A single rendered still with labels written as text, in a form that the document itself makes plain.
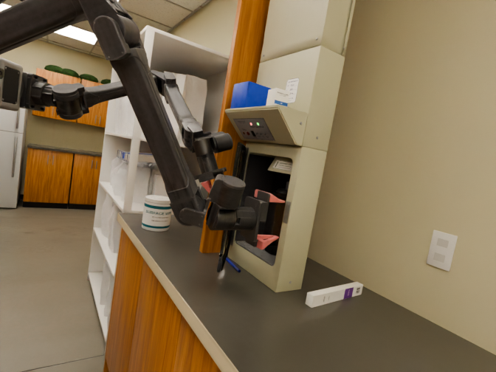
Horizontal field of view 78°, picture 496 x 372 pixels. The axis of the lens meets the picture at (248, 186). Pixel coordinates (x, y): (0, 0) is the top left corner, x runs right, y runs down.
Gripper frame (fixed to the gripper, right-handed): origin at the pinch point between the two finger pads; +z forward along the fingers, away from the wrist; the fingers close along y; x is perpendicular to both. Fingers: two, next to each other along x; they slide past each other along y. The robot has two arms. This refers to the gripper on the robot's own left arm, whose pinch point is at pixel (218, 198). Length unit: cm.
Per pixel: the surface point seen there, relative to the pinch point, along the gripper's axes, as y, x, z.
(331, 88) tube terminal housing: -44, 0, -24
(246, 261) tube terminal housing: -1.5, -10.5, 26.3
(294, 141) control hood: -28.0, 6.2, -10.8
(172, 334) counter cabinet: 24.4, 9.4, 36.3
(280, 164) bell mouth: -23.1, -6.6, -4.8
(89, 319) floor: 134, -107, 70
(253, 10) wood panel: -30, -24, -64
